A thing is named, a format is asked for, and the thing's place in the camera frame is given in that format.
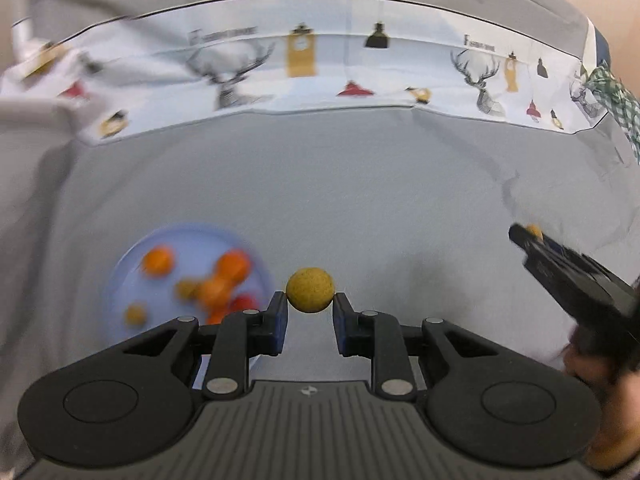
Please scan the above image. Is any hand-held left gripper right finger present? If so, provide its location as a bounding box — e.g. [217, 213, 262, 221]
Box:
[332, 291, 502, 404]

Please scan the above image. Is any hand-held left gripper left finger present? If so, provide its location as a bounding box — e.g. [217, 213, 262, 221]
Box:
[120, 290, 290, 402]

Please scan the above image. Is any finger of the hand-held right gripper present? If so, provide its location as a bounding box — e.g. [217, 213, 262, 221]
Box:
[508, 224, 548, 256]

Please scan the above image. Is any red cherry tomato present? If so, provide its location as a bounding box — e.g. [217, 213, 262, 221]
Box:
[229, 294, 262, 314]

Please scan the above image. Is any textured orange mandarin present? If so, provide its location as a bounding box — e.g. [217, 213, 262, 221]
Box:
[216, 250, 252, 283]

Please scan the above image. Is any smooth orange kumquat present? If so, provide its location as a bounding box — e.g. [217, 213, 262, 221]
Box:
[142, 245, 177, 278]

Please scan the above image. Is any light blue plate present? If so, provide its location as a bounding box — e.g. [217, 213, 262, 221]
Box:
[101, 222, 274, 363]

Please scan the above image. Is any person's right hand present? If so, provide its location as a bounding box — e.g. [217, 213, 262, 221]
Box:
[564, 327, 640, 472]

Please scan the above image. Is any green checkered cloth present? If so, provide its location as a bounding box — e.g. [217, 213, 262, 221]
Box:
[581, 61, 640, 165]

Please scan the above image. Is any blue pillow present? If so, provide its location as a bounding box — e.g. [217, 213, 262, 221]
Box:
[592, 21, 614, 69]

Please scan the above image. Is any white deer-print cloth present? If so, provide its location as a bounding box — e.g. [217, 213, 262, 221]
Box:
[0, 0, 618, 147]

